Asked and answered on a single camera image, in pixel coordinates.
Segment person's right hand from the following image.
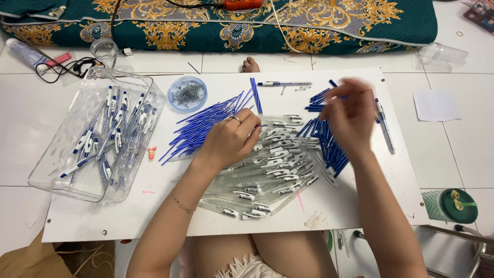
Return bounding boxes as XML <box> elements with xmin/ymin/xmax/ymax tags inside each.
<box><xmin>320</xmin><ymin>77</ymin><xmax>377</xmax><ymax>163</ymax></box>

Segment person's left hand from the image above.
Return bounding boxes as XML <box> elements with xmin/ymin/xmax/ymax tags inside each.
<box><xmin>195</xmin><ymin>109</ymin><xmax>263</xmax><ymax>171</ymax></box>

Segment blue pen grip sleeve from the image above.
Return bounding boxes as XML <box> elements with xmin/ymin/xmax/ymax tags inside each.
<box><xmin>329</xmin><ymin>79</ymin><xmax>348</xmax><ymax>100</ymax></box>

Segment pile of blue ink refills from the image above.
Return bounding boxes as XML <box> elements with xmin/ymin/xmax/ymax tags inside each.
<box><xmin>158</xmin><ymin>77</ymin><xmax>264</xmax><ymax>166</ymax></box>

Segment pile of clear pen barrels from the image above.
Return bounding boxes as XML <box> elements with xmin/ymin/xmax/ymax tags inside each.
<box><xmin>197</xmin><ymin>114</ymin><xmax>341</xmax><ymax>221</ymax></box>

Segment assembled blue-white pen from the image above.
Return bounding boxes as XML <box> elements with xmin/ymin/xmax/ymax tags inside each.
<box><xmin>375</xmin><ymin>98</ymin><xmax>396</xmax><ymax>156</ymax></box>
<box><xmin>257</xmin><ymin>81</ymin><xmax>313</xmax><ymax>87</ymax></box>

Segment person's foot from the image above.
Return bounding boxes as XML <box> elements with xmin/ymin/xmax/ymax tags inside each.
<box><xmin>241</xmin><ymin>56</ymin><xmax>261</xmax><ymax>73</ymax></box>

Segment pile of blue pen grips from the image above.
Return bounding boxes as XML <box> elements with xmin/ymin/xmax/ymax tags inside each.
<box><xmin>296</xmin><ymin>79</ymin><xmax>350</xmax><ymax>179</ymax></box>

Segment heap of small metal springs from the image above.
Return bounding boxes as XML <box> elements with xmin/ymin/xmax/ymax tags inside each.
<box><xmin>172</xmin><ymin>82</ymin><xmax>204</xmax><ymax>108</ymax></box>

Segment round blue lid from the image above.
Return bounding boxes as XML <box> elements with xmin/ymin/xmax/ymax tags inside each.
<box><xmin>167</xmin><ymin>76</ymin><xmax>208</xmax><ymax>113</ymax></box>

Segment green gold patterned mattress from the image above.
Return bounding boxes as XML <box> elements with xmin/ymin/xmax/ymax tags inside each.
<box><xmin>0</xmin><ymin>0</ymin><xmax>439</xmax><ymax>55</ymax></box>

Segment white paper sheet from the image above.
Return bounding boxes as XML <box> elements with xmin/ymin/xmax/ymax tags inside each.
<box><xmin>412</xmin><ymin>89</ymin><xmax>461</xmax><ymax>123</ymax></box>

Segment clear plastic cup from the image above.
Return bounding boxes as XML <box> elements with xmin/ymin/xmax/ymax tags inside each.
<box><xmin>416</xmin><ymin>42</ymin><xmax>469</xmax><ymax>70</ymax></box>

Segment orange power strip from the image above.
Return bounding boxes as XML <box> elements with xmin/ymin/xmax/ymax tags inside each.
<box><xmin>223</xmin><ymin>0</ymin><xmax>265</xmax><ymax>11</ymax></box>

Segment white work board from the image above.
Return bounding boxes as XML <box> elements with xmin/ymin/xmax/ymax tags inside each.
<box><xmin>41</xmin><ymin>68</ymin><xmax>431</xmax><ymax>243</ymax></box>

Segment person's legs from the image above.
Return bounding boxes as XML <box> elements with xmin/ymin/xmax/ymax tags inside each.
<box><xmin>179</xmin><ymin>231</ymin><xmax>339</xmax><ymax>278</ymax></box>

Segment heap of assembled blue-white pens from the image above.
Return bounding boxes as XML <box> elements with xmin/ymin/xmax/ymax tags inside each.
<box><xmin>59</xmin><ymin>85</ymin><xmax>159</xmax><ymax>190</ymax></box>

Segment white frayed shorts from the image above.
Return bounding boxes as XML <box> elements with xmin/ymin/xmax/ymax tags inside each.
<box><xmin>213</xmin><ymin>253</ymin><xmax>287</xmax><ymax>278</ymax></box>

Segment green tumbler with straw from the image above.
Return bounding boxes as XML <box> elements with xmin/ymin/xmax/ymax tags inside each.
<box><xmin>421</xmin><ymin>188</ymin><xmax>479</xmax><ymax>225</ymax></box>

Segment patterned box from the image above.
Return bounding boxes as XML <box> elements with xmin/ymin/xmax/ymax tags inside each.
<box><xmin>462</xmin><ymin>0</ymin><xmax>494</xmax><ymax>36</ymax></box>

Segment clear glass jar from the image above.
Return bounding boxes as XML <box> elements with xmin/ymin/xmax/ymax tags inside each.
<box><xmin>90</xmin><ymin>38</ymin><xmax>120</xmax><ymax>63</ymax></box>

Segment pink flat packet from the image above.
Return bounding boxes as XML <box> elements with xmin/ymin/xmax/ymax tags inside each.
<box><xmin>46</xmin><ymin>52</ymin><xmax>73</xmax><ymax>69</ymax></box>

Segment clear plastic tray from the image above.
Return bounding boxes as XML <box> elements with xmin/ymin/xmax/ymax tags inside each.
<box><xmin>27</xmin><ymin>66</ymin><xmax>167</xmax><ymax>204</ymax></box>

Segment white squeeze tube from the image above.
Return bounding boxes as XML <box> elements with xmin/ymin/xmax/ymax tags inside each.
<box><xmin>5</xmin><ymin>38</ymin><xmax>49</xmax><ymax>73</ymax></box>

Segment brown paper bag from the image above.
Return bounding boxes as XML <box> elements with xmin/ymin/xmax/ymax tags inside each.
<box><xmin>0</xmin><ymin>229</ymin><xmax>116</xmax><ymax>278</ymax></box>

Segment white cable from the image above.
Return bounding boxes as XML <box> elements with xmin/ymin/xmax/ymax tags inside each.
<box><xmin>269</xmin><ymin>0</ymin><xmax>306</xmax><ymax>54</ymax></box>

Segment thin gold bracelet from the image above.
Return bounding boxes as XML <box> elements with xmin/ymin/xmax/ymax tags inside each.
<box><xmin>171</xmin><ymin>193</ymin><xmax>198</xmax><ymax>215</ymax></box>

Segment black power cable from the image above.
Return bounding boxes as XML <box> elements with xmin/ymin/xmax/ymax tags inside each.
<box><xmin>110</xmin><ymin>0</ymin><xmax>225</xmax><ymax>41</ymax></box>

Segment black earphones cable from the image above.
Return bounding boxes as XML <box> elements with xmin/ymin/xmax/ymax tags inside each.
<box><xmin>35</xmin><ymin>57</ymin><xmax>105</xmax><ymax>84</ymax></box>

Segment metal stool frame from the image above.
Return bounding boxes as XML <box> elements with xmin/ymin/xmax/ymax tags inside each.
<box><xmin>353</xmin><ymin>224</ymin><xmax>494</xmax><ymax>278</ymax></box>

